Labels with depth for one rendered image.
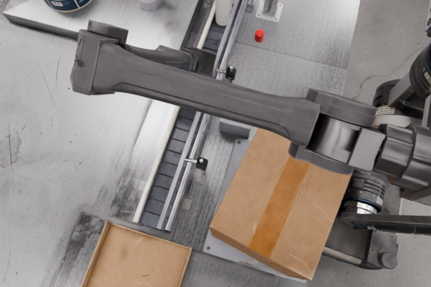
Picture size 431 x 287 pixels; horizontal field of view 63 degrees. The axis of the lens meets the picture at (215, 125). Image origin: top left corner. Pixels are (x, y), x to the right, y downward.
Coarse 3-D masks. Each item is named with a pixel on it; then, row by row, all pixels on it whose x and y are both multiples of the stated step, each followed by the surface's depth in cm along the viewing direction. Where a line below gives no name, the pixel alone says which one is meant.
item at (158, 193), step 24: (240, 0) 130; (216, 24) 126; (216, 48) 122; (216, 72) 119; (192, 120) 113; (168, 144) 110; (192, 144) 110; (168, 168) 107; (168, 192) 104; (144, 216) 102; (168, 216) 102
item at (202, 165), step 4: (188, 160) 100; (192, 160) 99; (196, 160) 100; (200, 160) 96; (204, 160) 98; (196, 164) 98; (200, 164) 98; (204, 164) 98; (200, 168) 99; (204, 168) 98; (204, 172) 107
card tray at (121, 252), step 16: (112, 224) 106; (112, 240) 104; (128, 240) 104; (144, 240) 104; (160, 240) 104; (96, 256) 102; (112, 256) 102; (128, 256) 102; (144, 256) 102; (160, 256) 102; (176, 256) 102; (96, 272) 101; (112, 272) 101; (128, 272) 101; (144, 272) 101; (160, 272) 101; (176, 272) 101
